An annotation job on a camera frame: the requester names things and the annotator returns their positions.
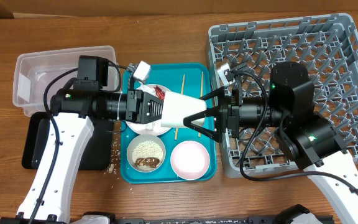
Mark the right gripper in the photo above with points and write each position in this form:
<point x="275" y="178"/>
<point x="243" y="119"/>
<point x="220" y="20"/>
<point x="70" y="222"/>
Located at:
<point x="226" y="105"/>

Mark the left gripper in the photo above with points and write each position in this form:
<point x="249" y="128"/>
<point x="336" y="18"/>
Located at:
<point x="138" y="106"/>

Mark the red snack wrapper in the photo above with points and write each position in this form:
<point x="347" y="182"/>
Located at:
<point x="159" y="92"/>

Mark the white round plate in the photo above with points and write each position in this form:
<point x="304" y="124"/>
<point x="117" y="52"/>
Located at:
<point x="153" y="128"/>

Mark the grey bowl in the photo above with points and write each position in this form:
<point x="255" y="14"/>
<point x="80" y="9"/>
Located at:
<point x="136" y="141"/>

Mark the rice and food scraps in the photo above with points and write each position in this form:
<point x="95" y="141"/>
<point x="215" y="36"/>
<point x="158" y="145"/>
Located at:
<point x="147" y="156"/>

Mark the pink bowl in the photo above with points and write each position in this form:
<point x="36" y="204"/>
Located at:
<point x="190" y="160"/>

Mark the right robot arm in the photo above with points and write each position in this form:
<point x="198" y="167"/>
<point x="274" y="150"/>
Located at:
<point x="303" y="135"/>

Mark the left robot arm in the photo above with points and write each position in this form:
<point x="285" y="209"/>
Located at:
<point x="71" y="112"/>

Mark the grey dishwasher rack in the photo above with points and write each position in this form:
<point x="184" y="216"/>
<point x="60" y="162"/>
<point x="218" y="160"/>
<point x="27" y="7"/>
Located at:
<point x="327" y="45"/>

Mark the right wooden chopstick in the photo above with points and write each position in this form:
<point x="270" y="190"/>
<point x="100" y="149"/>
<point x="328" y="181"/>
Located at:
<point x="201" y="93"/>

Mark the wooden chopstick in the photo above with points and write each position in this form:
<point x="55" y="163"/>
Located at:
<point x="201" y="93"/>
<point x="182" y="90"/>

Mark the left wooden chopstick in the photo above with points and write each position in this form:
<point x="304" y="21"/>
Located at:
<point x="182" y="90"/>

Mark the teal serving tray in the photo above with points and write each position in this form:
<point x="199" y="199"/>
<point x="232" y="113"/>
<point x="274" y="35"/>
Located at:
<point x="170" y="76"/>

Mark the black plastic tray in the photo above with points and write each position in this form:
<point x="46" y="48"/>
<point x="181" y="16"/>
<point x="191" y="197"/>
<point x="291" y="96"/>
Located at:
<point x="96" y="155"/>

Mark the clear plastic bin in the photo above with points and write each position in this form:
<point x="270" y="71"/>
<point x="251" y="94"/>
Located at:
<point x="34" y="71"/>

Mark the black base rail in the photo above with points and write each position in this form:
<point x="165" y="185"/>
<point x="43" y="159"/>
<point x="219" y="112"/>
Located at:
<point x="94" y="217"/>

